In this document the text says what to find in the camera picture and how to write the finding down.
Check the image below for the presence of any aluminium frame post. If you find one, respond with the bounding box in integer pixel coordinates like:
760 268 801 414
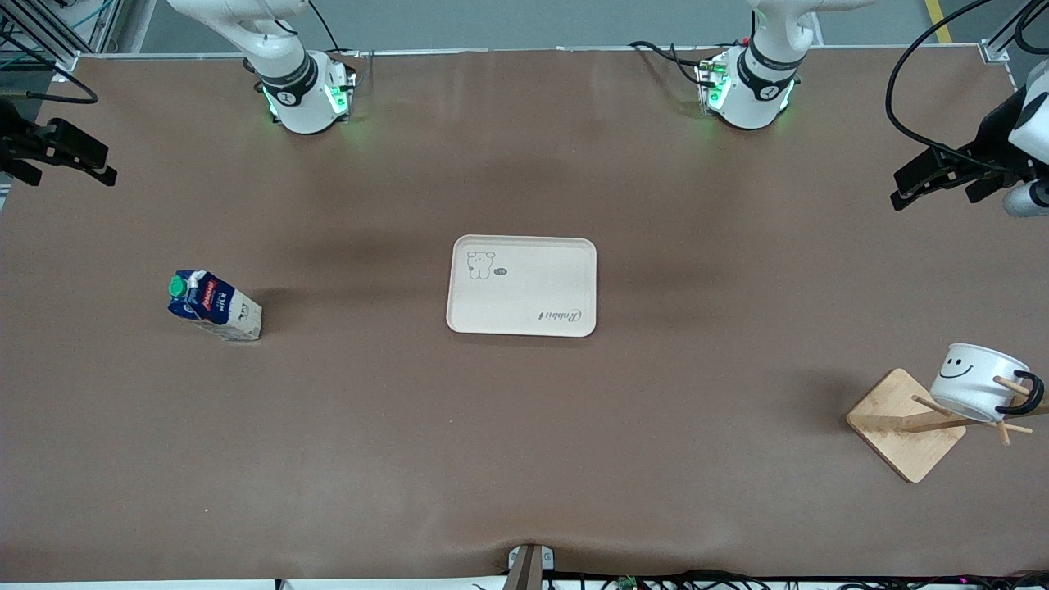
0 0 157 83
979 0 1049 65

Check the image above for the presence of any black right base cable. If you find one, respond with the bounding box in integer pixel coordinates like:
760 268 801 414
307 0 361 58

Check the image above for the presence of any wooden mug rack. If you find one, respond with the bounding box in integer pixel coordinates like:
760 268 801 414
846 368 1049 484

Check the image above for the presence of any white smiley mug black handle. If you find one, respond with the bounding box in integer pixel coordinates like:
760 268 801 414
929 343 1047 424

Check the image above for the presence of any black left base cable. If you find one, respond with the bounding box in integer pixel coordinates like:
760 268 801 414
629 39 707 87

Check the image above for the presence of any brown table cover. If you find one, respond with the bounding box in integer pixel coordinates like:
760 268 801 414
0 45 1049 584

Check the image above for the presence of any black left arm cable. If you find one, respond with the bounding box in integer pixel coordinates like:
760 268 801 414
884 0 1049 177

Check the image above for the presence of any black base cable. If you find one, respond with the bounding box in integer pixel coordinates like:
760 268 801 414
629 39 707 87
307 0 361 58

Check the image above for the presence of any cream plastic tray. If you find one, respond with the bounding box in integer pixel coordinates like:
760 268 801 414
446 235 598 338

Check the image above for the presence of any blue white milk carton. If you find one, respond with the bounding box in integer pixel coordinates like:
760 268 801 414
167 270 263 342

